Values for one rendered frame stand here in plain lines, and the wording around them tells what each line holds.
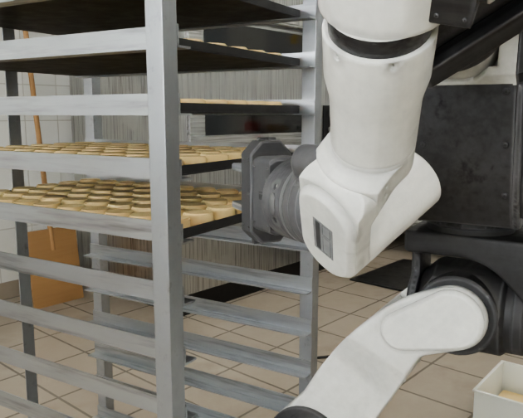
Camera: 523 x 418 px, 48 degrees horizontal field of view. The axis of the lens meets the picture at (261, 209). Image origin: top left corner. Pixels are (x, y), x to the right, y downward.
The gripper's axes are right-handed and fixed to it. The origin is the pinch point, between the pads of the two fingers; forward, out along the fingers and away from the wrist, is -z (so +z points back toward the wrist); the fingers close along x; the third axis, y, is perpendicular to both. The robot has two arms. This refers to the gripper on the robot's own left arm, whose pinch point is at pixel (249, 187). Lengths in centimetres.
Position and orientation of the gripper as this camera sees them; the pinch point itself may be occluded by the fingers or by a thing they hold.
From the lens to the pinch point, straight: 73.4
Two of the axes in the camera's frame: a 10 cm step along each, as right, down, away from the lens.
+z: 4.9, 1.4, -8.6
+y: -8.7, 0.8, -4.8
